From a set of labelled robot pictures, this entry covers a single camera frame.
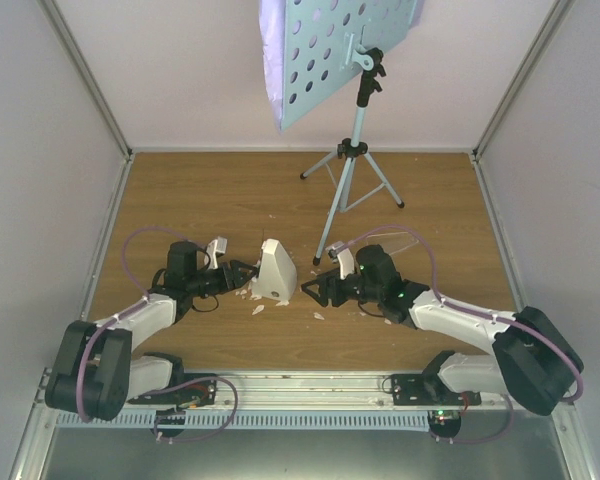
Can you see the grey slotted cable duct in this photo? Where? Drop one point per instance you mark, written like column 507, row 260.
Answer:
column 262, row 420

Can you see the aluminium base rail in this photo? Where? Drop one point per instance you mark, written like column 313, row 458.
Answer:
column 330, row 390

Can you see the clear metronome front cover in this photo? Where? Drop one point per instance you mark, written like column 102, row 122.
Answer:
column 393, row 240

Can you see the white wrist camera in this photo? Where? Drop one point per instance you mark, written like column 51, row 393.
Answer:
column 341, row 254
column 215, row 249

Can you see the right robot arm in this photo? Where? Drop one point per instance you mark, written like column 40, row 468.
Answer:
column 522, row 354

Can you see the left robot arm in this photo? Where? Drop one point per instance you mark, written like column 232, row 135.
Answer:
column 95, row 373

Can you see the light blue music stand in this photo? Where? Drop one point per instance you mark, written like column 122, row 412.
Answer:
column 327, row 44

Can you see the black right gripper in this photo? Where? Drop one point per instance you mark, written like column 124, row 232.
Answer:
column 325, row 287

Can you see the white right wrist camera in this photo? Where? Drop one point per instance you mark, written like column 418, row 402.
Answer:
column 341, row 254

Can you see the white debris flakes pile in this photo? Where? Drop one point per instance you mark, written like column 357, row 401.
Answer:
column 280, row 305

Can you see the white metronome body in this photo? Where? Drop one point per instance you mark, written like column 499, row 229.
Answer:
column 277, row 273

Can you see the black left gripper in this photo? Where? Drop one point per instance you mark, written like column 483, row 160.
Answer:
column 227, row 285

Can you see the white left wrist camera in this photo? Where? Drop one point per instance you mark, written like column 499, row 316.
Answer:
column 215, row 249

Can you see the left aluminium frame post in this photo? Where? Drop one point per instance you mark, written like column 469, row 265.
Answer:
column 69, row 43

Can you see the lilac sheet music paper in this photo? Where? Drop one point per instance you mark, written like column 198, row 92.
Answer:
column 272, row 30

